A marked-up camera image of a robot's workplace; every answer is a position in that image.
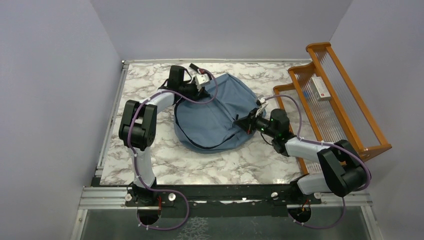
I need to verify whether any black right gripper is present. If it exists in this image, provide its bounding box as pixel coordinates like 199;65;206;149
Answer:
234;108;278;139

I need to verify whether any blue student backpack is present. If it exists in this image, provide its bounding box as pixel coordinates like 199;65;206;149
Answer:
174;73;257;154

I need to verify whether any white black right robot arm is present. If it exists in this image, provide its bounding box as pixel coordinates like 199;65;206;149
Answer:
234;108;371;204

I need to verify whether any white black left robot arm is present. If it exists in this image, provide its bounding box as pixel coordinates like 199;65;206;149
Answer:
118;65;216;206

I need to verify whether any white red small box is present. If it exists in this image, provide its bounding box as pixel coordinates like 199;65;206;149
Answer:
310;76;331;102

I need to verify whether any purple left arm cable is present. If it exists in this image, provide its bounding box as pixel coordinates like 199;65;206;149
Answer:
127;68;220;231

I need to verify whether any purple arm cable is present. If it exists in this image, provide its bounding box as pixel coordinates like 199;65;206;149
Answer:
127;68;220;231
263;94;373;230

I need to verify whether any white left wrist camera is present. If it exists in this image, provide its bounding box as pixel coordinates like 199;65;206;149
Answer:
194;74;211;91

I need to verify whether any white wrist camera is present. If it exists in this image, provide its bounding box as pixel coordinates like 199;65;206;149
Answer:
255;95;268;117
194;74;211;91

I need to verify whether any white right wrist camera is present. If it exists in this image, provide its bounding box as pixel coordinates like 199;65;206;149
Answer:
255;95;268;117

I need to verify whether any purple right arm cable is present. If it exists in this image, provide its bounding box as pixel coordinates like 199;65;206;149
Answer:
263;94;373;230

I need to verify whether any wooden wire rack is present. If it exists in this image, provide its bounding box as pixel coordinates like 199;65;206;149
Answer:
273;42;392;162

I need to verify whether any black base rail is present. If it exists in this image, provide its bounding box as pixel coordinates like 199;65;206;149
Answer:
90;177;322;220

